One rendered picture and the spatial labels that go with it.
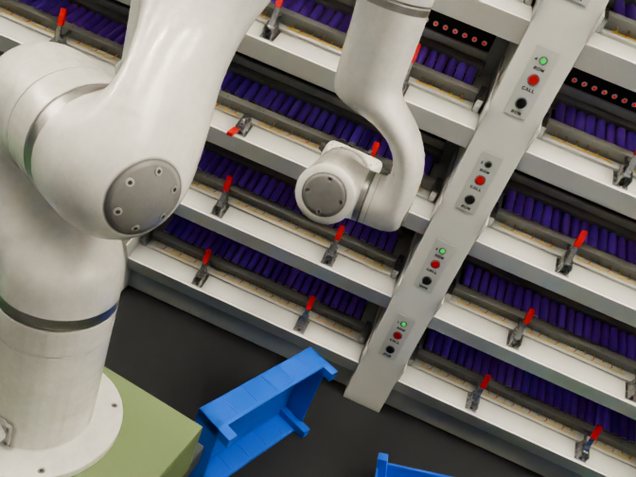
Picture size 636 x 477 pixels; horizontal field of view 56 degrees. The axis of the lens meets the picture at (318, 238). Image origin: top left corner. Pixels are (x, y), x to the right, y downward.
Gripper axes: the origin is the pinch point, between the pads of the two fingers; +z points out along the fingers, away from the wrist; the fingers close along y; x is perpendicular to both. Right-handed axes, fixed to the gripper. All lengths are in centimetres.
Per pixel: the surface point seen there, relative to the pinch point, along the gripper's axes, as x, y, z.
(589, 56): 30.3, 28.7, 2.8
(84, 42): -5, -65, 14
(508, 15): 31.3, 13.7, 2.1
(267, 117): -3.4, -21.3, 13.4
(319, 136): -2.6, -9.7, 13.3
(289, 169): -10.5, -12.4, 9.4
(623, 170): 15.6, 44.3, 6.2
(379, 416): -59, 29, 15
